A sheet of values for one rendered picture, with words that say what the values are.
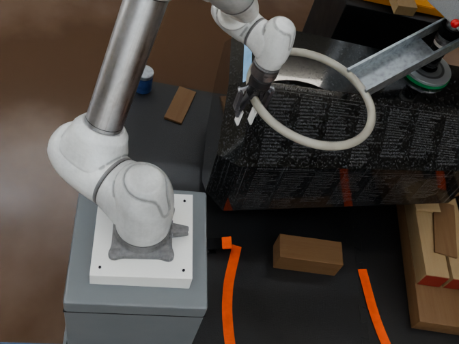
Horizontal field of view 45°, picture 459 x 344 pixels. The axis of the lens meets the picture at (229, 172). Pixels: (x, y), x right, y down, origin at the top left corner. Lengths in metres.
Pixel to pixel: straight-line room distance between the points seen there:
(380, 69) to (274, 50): 0.64
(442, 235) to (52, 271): 1.78
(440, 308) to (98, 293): 1.68
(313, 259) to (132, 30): 1.55
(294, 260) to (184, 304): 1.03
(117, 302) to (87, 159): 0.41
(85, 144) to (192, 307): 0.55
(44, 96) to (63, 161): 1.58
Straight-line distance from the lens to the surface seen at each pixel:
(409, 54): 2.32
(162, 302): 1.61
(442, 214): 2.90
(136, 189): 1.39
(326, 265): 2.61
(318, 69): 2.28
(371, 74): 2.22
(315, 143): 1.85
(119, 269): 1.58
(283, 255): 2.53
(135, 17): 1.33
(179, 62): 3.33
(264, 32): 1.72
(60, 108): 3.03
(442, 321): 2.76
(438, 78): 2.47
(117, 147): 1.47
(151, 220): 1.43
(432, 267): 2.73
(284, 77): 2.19
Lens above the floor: 2.29
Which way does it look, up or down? 53 degrees down
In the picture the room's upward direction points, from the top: 19 degrees clockwise
